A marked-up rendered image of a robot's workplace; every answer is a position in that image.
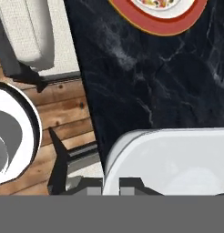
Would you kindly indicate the black stool leg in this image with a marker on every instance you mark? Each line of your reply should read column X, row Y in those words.
column 59, row 164

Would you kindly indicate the white tupperware container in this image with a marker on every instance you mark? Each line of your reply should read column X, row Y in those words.
column 177, row 151

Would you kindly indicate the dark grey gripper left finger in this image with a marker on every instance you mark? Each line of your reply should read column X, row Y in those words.
column 92, row 185

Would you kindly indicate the speckled dumpling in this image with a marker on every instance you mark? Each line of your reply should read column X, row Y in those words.
column 157, row 2

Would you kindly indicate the red rimmed white plate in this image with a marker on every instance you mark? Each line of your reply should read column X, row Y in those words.
column 159, row 24

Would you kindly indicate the white upholstered stool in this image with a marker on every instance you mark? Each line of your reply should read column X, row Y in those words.
column 28, row 33

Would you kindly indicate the grey stool footrest bar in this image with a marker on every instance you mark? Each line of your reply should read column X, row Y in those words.
column 83, row 154

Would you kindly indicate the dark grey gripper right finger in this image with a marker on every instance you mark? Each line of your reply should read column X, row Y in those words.
column 130, row 184

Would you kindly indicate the white round black rimmed thing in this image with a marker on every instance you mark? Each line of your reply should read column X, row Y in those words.
column 28, row 121

